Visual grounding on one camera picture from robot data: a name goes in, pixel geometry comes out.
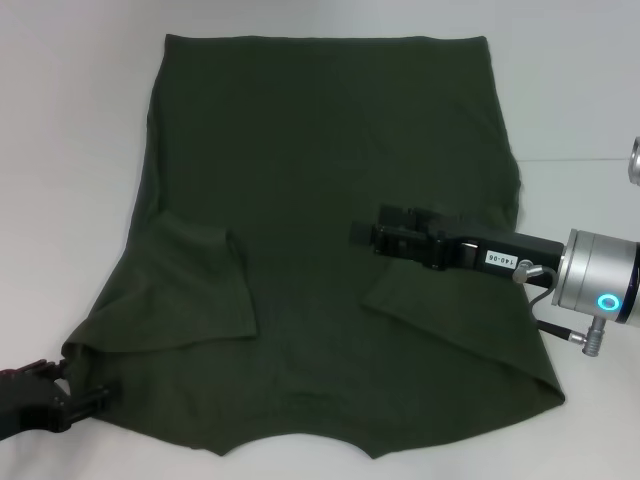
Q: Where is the dark green shirt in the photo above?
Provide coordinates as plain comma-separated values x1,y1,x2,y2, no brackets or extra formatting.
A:
60,32,569,447

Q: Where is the right gripper cable with connectors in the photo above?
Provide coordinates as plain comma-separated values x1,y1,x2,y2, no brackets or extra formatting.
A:
513,258,609,359

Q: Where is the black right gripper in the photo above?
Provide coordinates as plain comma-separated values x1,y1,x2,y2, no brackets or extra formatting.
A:
349,203,565,289

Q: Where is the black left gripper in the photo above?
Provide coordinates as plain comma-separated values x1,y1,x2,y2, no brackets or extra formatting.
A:
0,357,120,442

